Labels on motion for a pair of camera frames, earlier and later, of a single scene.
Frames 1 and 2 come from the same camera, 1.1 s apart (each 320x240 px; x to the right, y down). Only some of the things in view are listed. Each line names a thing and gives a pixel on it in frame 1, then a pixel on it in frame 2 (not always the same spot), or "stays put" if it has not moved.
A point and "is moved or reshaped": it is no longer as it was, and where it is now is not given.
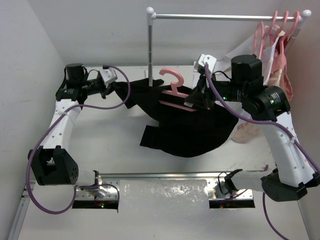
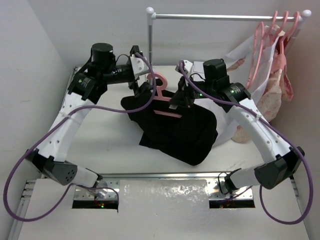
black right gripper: [204, 91] → [182, 96]
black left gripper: [107, 88] → [139, 88]
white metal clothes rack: [151, 16] stays put
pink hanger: [174, 92] → [158, 96]
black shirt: [178, 131] is moved or reshaped
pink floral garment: [249, 132] stays put
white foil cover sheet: [163, 196] stays put
